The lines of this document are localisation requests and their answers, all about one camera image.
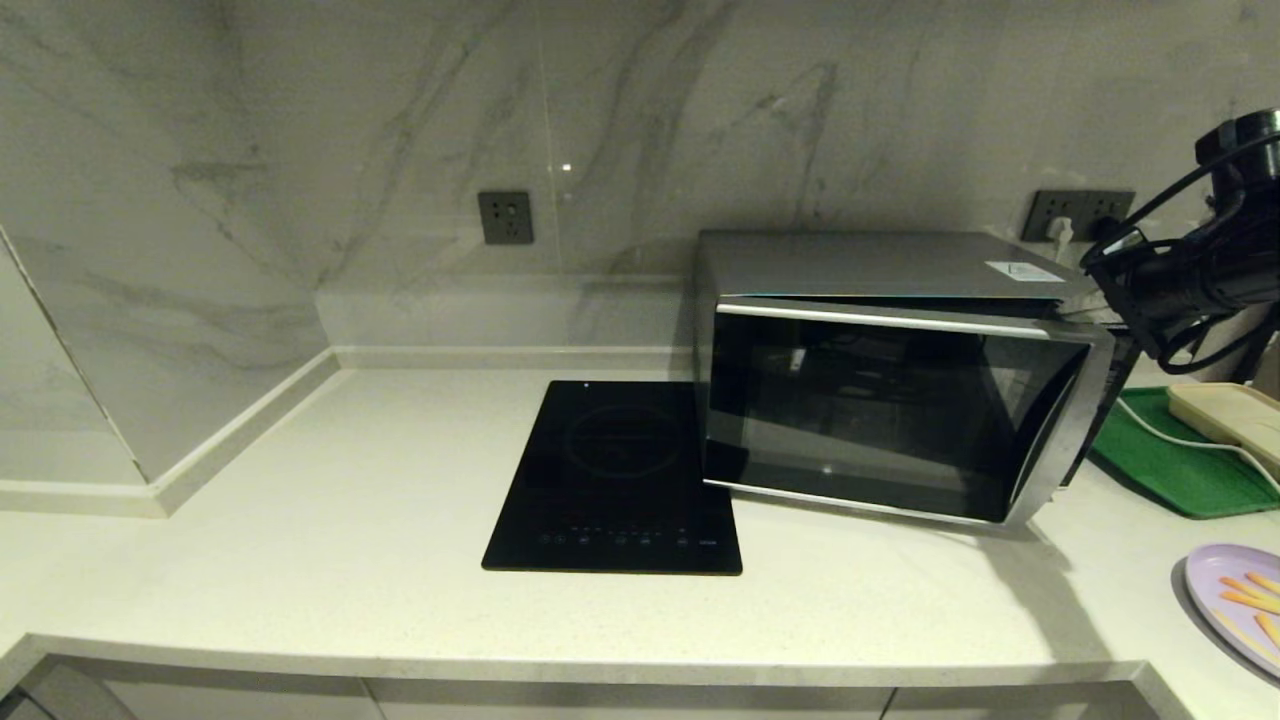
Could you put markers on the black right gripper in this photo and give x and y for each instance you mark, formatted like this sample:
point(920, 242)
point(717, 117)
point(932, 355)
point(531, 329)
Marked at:
point(1150, 290)

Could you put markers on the lilac round plate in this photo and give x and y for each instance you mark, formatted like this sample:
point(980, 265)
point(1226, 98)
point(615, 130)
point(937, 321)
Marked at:
point(1205, 580)

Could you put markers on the microwave door with dark glass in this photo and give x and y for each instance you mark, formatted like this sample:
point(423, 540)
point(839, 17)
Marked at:
point(880, 410)

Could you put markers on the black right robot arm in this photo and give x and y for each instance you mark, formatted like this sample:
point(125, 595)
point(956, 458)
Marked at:
point(1240, 270)

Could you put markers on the white paper sheet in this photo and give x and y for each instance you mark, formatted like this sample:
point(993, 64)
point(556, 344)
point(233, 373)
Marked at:
point(1025, 272)

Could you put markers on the silver microwave oven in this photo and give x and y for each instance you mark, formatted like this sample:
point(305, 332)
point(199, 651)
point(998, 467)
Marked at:
point(850, 262)

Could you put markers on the white power plug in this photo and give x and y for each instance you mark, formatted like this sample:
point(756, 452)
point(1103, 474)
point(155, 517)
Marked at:
point(1059, 233)

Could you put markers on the beige flat appliance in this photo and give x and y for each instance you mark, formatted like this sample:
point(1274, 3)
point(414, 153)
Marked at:
point(1230, 412)

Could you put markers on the green plastic tray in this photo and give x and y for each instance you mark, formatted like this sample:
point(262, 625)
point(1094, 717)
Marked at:
point(1160, 465)

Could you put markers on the black induction cooktop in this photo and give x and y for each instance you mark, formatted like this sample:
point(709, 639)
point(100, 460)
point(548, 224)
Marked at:
point(610, 480)

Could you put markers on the grey double wall socket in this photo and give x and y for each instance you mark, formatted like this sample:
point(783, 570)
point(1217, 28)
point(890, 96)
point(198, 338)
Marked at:
point(1075, 203)

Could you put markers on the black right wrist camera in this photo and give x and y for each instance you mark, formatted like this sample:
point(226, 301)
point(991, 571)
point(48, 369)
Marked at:
point(1245, 145)

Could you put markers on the grey single wall socket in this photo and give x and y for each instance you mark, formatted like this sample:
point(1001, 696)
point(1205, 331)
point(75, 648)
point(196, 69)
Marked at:
point(505, 218)

